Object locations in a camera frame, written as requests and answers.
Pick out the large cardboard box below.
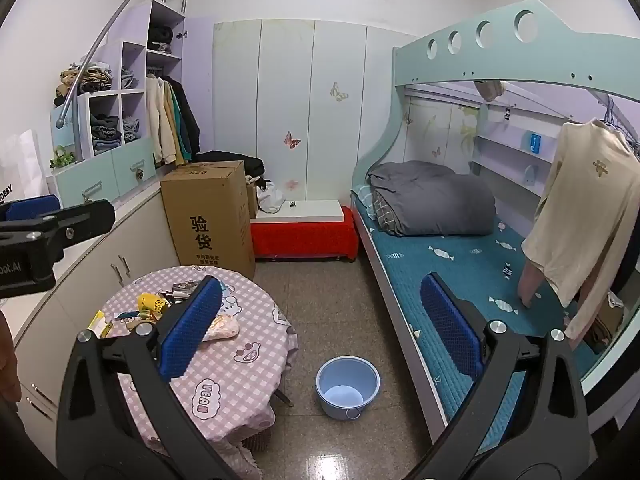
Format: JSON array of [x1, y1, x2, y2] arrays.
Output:
[[160, 161, 257, 281]]

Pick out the blue bag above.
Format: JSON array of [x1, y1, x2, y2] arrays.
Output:
[[4, 196, 62, 222]]

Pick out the white paper bag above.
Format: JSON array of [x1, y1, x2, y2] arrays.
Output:
[[0, 130, 51, 202]]

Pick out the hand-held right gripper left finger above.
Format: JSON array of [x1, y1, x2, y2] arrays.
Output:
[[56, 275, 236, 480]]

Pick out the blue plastic bucket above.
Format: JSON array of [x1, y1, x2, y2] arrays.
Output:
[[315, 356, 381, 420]]

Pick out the cream hanging sweater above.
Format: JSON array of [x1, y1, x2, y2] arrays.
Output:
[[517, 119, 640, 346]]

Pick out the round table pink checkered cloth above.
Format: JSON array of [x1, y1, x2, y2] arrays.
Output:
[[102, 266, 297, 480]]

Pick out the lilac stair shelf cabinet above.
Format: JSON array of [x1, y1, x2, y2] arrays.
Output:
[[50, 0, 216, 208]]

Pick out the pink plastic wrapper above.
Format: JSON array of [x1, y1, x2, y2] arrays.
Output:
[[202, 312, 240, 343]]

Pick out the mint green drawer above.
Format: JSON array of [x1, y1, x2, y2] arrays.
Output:
[[52, 165, 117, 208], [111, 137, 157, 195]]

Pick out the dark folded clothes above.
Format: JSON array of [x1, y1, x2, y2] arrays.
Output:
[[90, 114, 122, 154]]

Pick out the mustard hanging garment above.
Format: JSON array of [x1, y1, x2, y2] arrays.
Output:
[[165, 80, 186, 162]]

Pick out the teal bunk bed mattress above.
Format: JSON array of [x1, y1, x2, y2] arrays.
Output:
[[350, 185, 601, 421]]

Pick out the lilac bed wall shelf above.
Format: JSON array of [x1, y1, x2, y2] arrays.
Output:
[[470, 102, 566, 196]]

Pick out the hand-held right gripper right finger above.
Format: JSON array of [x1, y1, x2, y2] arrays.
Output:
[[415, 272, 591, 480]]

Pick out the grey plaid blanket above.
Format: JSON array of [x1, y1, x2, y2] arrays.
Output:
[[372, 190, 402, 233]]

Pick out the white wardrobe doors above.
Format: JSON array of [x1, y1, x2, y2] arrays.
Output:
[[212, 19, 418, 211]]

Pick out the cream low cabinet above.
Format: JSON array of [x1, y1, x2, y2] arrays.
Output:
[[12, 180, 181, 436]]

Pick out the person's left hand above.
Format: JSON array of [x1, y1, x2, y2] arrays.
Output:
[[0, 309, 21, 411]]

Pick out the black bag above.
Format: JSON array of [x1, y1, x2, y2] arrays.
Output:
[[192, 150, 266, 179]]

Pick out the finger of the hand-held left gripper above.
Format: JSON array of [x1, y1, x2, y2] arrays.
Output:
[[0, 199, 117, 261]]

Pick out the blue clothes hanger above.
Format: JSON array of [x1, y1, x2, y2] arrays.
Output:
[[600, 95, 622, 127]]

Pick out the yellow green packet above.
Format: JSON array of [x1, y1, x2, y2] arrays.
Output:
[[87, 310, 114, 342]]

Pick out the white board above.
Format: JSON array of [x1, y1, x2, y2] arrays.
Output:
[[255, 200, 346, 221]]

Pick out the dark silver wrapper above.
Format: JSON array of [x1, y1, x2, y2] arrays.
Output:
[[169, 280, 202, 305]]

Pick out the green hanging garment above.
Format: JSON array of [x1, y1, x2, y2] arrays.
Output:
[[172, 85, 194, 159]]

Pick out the brown cloth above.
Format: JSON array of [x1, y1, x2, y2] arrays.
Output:
[[475, 80, 507, 102]]

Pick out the black hanging garment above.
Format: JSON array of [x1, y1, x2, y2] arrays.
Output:
[[612, 135, 640, 301]]

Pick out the grey quilt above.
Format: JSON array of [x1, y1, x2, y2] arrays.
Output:
[[366, 161, 497, 237]]

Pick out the green plant ornament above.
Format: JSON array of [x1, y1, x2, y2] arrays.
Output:
[[50, 146, 77, 170]]

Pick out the white plastic bag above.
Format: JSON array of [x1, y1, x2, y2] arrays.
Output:
[[257, 180, 285, 215]]

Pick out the teal checkered pillow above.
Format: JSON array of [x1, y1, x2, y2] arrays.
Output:
[[352, 185, 377, 218]]

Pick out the red covered bench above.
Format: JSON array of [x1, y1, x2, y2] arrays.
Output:
[[250, 206, 360, 262]]

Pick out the pile of beige clothes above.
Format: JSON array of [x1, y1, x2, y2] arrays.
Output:
[[54, 61, 115, 97]]

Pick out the metal handrail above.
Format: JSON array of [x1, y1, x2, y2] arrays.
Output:
[[56, 0, 195, 128]]

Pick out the black folded clothes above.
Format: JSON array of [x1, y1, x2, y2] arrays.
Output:
[[147, 25, 174, 54]]

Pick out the dark woven basket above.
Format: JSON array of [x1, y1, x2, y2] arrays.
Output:
[[240, 427, 275, 461]]

